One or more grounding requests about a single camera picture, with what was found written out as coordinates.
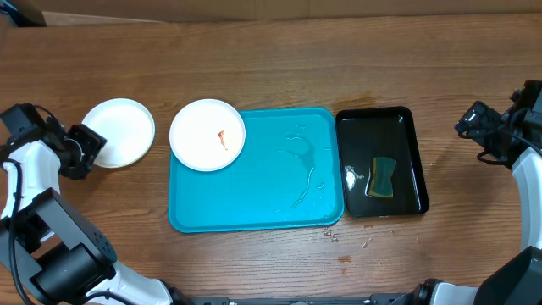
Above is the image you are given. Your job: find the white plate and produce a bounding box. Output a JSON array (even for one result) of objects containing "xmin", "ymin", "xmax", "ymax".
[
  {"xmin": 82, "ymin": 97, "xmax": 155, "ymax": 169},
  {"xmin": 169, "ymin": 98, "xmax": 246, "ymax": 172}
]

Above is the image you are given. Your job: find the green yellow sponge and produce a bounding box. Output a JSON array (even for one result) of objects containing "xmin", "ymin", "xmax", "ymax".
[{"xmin": 368, "ymin": 157, "xmax": 396, "ymax": 198}]

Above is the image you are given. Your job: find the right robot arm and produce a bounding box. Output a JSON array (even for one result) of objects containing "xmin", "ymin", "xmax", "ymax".
[{"xmin": 393, "ymin": 80, "xmax": 541, "ymax": 304}]

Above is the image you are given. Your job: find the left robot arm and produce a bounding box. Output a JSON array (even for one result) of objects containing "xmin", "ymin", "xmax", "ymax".
[{"xmin": 1, "ymin": 103, "xmax": 185, "ymax": 305}]

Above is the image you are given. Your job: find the black rectangular water tray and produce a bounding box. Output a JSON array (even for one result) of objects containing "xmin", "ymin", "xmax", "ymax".
[{"xmin": 335, "ymin": 107, "xmax": 429, "ymax": 218}]

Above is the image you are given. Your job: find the teal plastic serving tray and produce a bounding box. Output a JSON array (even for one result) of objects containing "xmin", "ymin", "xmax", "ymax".
[{"xmin": 168, "ymin": 108, "xmax": 345, "ymax": 233}]

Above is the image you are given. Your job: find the dark object top left corner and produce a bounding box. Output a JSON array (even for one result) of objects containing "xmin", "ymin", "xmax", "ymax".
[{"xmin": 1, "ymin": 0, "xmax": 47, "ymax": 27}]

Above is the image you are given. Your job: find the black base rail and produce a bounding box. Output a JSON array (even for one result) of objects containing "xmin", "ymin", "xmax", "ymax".
[{"xmin": 191, "ymin": 293, "xmax": 411, "ymax": 305}]

